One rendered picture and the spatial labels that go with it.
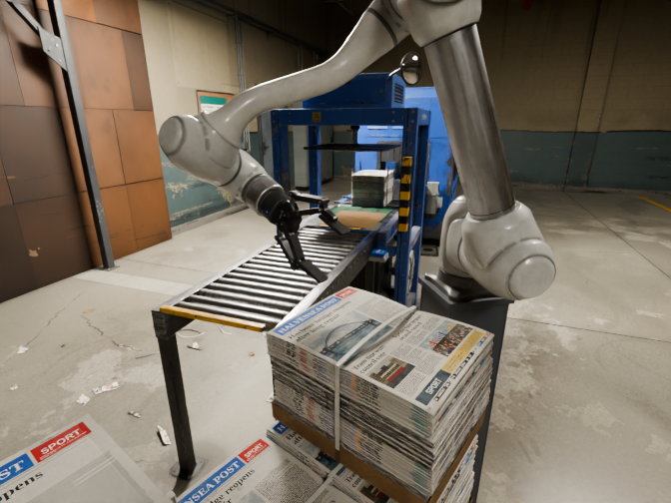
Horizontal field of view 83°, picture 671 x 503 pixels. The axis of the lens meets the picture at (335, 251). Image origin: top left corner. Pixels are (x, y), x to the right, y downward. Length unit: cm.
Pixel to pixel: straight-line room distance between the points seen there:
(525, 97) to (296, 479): 944
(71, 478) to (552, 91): 979
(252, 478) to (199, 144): 65
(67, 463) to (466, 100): 85
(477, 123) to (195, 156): 56
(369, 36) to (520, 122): 894
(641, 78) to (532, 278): 945
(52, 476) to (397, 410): 46
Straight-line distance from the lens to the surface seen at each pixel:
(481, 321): 117
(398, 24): 97
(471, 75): 83
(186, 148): 80
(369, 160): 480
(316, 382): 77
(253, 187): 90
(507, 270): 86
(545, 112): 986
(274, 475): 84
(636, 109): 1022
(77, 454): 63
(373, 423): 71
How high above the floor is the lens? 146
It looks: 19 degrees down
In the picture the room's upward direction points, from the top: straight up
